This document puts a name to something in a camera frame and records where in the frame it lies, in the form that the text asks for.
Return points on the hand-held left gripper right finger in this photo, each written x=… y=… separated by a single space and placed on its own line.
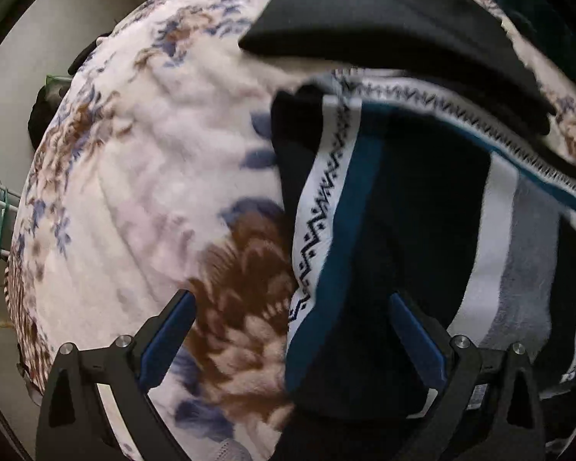
x=418 y=341

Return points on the dark teal cloth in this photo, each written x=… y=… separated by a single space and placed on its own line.
x=528 y=9

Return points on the black folded cloth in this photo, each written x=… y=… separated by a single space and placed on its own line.
x=393 y=24

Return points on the white floral fleece blanket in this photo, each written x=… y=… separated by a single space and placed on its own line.
x=163 y=163

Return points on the black bag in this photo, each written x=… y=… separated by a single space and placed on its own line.
x=43 y=110

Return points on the teal black white striped sweater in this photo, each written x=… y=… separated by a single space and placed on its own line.
x=403 y=230

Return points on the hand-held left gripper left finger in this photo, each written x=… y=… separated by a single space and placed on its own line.
x=167 y=333

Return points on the black curved object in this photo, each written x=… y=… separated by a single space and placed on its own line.
x=85 y=56

